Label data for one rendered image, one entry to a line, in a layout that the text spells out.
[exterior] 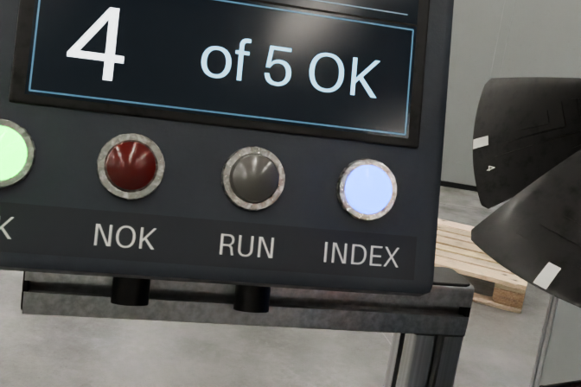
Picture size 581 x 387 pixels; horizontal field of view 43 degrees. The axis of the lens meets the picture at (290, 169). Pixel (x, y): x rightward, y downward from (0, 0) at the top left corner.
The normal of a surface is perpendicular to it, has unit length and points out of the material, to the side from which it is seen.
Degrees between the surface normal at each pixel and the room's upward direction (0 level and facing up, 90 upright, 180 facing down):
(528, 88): 80
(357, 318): 90
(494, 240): 54
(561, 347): 90
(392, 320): 90
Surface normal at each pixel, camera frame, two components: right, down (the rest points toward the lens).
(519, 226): -0.42, -0.55
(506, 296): -0.36, 0.08
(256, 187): 0.24, 0.04
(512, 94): -0.85, -0.24
